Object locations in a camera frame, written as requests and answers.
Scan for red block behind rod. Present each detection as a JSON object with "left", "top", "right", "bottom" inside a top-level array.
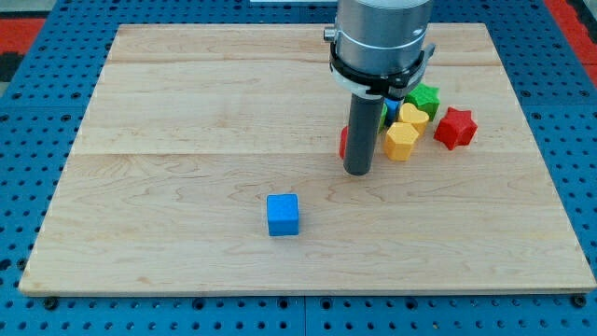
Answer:
[{"left": 339, "top": 125, "right": 349, "bottom": 159}]

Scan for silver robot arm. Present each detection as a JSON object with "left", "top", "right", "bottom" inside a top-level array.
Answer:
[{"left": 323, "top": 0, "right": 435, "bottom": 101}]

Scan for green star block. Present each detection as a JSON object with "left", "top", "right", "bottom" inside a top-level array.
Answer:
[{"left": 404, "top": 83, "right": 440, "bottom": 121}]

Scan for small blue block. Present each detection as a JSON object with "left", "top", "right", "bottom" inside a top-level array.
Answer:
[{"left": 384, "top": 98, "right": 401, "bottom": 127}]

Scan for yellow pentagon block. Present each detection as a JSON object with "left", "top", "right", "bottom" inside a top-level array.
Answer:
[{"left": 383, "top": 122, "right": 420, "bottom": 161}]

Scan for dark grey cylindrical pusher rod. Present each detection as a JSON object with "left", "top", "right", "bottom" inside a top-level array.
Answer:
[{"left": 343, "top": 94, "right": 383, "bottom": 175}]

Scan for light wooden board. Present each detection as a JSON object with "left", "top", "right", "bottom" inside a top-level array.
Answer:
[{"left": 20, "top": 23, "right": 596, "bottom": 297}]

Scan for yellow heart block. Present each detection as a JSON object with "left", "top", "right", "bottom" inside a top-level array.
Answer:
[{"left": 398, "top": 103, "right": 429, "bottom": 135}]

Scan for green block behind rod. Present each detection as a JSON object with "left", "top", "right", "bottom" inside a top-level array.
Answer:
[{"left": 378, "top": 104, "right": 387, "bottom": 133}]

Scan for red star block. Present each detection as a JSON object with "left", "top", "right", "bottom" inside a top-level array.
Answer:
[{"left": 434, "top": 106, "right": 478, "bottom": 150}]

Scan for blue cube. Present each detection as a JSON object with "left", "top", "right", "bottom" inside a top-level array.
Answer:
[{"left": 266, "top": 193, "right": 299, "bottom": 236}]

